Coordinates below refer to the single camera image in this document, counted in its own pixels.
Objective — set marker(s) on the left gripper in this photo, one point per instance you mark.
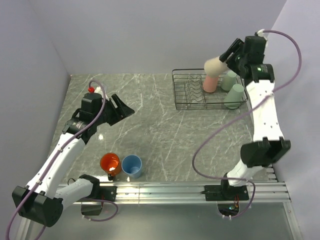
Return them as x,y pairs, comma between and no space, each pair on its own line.
124,109

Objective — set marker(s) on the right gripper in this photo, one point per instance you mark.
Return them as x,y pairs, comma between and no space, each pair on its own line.
233,48

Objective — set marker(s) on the beige plastic cup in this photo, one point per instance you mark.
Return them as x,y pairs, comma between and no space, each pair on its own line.
214,67

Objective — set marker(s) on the small light green cup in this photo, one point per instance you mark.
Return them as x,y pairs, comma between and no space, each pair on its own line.
229,79

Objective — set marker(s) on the salmon pink plastic cup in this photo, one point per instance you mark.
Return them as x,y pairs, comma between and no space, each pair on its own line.
210,84

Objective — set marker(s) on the tall green plastic cup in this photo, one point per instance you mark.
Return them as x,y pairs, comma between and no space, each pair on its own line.
233,99

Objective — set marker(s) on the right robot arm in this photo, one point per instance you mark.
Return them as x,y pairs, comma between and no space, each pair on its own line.
268,144

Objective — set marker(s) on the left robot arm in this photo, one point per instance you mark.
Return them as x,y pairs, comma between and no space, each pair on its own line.
41,200

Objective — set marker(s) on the orange glass mug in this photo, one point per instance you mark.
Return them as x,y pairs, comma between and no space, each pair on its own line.
111,165

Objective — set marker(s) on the blue plastic cup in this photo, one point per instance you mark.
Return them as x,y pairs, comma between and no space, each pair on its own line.
132,166

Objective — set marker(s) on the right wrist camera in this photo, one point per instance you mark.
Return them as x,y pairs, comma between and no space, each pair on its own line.
261,33

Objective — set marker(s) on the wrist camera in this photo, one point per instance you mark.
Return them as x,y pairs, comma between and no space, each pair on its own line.
99,90
261,33

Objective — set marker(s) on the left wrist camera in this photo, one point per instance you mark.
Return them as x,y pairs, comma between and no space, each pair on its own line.
99,90

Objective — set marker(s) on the black wire dish rack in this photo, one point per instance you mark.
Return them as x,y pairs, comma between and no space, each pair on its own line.
189,94

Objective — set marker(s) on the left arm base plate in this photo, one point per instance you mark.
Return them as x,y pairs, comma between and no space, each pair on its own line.
100,203

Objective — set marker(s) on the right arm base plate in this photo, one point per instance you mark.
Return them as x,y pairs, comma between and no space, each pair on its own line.
227,197

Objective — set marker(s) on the aluminium mounting rail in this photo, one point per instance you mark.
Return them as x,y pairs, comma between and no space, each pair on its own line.
188,192

